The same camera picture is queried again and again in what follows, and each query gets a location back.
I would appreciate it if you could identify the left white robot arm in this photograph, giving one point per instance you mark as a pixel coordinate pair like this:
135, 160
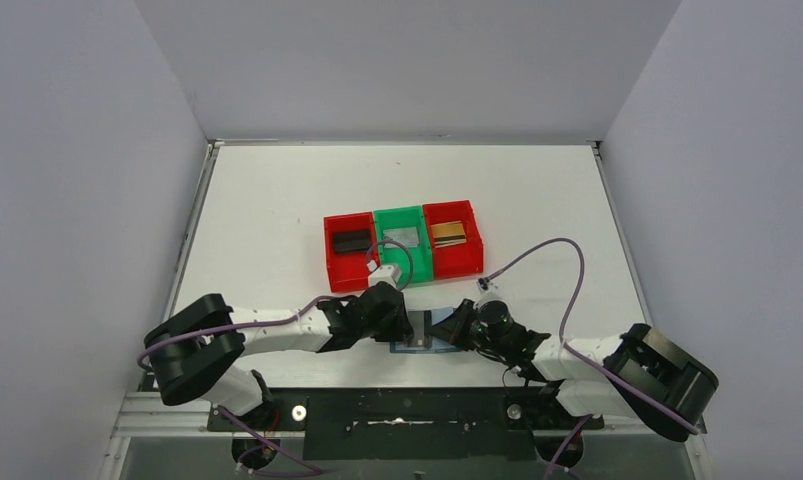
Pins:
193, 354

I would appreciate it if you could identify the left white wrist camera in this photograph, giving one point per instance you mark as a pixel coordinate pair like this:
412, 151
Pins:
389, 274

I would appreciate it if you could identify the green plastic bin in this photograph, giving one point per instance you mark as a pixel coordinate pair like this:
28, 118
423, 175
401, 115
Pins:
422, 256

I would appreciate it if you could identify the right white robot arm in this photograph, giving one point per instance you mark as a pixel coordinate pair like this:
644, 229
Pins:
639, 374

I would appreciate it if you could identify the teal card holder wallet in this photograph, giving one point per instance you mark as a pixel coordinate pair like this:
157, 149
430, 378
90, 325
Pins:
421, 341

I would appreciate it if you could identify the gold credit card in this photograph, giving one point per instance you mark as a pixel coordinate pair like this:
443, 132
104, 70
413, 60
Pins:
448, 234

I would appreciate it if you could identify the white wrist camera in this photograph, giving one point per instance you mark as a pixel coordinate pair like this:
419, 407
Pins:
488, 292
389, 274

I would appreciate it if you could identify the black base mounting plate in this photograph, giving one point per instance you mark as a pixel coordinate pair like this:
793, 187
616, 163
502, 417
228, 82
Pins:
414, 424

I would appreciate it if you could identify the red plastic bin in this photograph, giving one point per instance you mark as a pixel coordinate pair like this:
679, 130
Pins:
348, 272
459, 260

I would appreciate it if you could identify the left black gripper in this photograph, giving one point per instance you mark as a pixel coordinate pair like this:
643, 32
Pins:
393, 318

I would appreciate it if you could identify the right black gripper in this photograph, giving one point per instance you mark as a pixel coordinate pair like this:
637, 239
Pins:
463, 324

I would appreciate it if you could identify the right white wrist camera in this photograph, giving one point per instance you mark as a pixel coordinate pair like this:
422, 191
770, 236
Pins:
488, 292

